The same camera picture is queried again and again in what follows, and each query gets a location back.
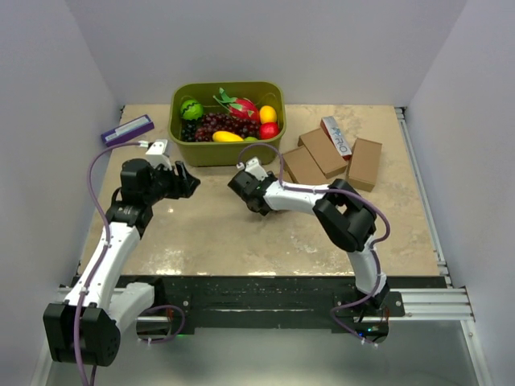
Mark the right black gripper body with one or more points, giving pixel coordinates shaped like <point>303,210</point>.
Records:
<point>252,209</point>

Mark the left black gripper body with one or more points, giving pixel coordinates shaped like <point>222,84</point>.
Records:
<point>166,186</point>

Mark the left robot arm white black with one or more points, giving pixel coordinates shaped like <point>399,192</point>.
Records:
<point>87,326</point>

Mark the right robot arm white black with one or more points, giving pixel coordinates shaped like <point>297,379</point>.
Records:
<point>351,222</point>

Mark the front folded brown box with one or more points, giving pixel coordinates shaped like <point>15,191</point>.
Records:
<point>302,168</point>

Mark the folded brown box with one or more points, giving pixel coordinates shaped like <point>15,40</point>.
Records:
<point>302,168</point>
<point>364,164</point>
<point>323,151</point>

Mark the purple flat box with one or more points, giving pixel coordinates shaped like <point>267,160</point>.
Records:
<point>128,131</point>

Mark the middle folded brown box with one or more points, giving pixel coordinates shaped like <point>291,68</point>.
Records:
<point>323,151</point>

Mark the red white toothpaste box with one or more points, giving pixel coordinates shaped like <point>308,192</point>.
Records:
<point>332,129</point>

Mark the right folded brown box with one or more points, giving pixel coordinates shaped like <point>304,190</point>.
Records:
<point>364,164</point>

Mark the yellow toy mango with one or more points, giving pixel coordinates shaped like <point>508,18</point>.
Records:
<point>226,136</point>

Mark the dark blue toy grapes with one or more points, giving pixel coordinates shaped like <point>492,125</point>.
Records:
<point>188,131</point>

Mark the olive green plastic basket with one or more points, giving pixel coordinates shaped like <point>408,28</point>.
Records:
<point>226,153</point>

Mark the red toy grapes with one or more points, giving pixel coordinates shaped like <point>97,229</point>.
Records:
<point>215,122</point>

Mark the green toy watermelon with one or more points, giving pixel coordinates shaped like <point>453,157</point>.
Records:
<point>191,110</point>

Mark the red toy apple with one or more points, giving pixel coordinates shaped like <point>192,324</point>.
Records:
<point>268,131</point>

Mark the pink toy dragon fruit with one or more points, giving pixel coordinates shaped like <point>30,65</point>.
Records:
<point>241,108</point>

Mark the yellow orange toy lemon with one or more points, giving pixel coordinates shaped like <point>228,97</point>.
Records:
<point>267,114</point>

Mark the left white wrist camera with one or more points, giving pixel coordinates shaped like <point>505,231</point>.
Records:
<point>158,154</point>

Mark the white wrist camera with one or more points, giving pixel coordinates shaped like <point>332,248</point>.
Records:
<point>158,154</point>
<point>253,167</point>

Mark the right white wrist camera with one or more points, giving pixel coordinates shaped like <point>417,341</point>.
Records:
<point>253,167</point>

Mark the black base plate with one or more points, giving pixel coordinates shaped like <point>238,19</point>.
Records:
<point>192,302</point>

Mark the aluminium frame rail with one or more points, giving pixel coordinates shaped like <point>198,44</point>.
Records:
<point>450,304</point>

